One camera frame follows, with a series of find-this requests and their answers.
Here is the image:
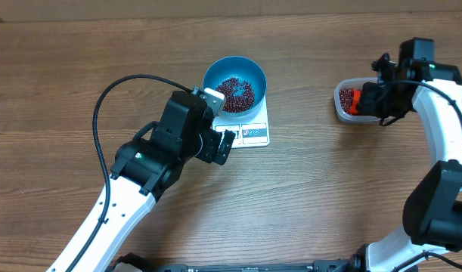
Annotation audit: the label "red beans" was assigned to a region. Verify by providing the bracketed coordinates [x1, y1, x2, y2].
[216, 77, 255, 113]

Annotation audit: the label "red measuring scoop blue handle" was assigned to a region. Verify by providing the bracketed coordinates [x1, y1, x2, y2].
[348, 88, 361, 116]

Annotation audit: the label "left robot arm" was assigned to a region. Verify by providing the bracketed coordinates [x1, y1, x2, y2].
[50, 88, 235, 271]

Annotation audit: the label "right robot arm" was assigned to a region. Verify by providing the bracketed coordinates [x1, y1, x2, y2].
[347, 38, 462, 271]

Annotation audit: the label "white digital kitchen scale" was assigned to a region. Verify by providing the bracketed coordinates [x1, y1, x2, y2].
[212, 97, 270, 149]

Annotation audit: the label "blue metal bowl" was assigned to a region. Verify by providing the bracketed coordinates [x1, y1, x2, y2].
[203, 56, 267, 116]

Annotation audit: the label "clear plastic bean container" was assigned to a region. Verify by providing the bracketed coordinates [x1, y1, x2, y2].
[333, 77, 380, 124]

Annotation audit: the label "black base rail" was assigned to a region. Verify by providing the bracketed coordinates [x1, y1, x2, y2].
[106, 253, 350, 272]

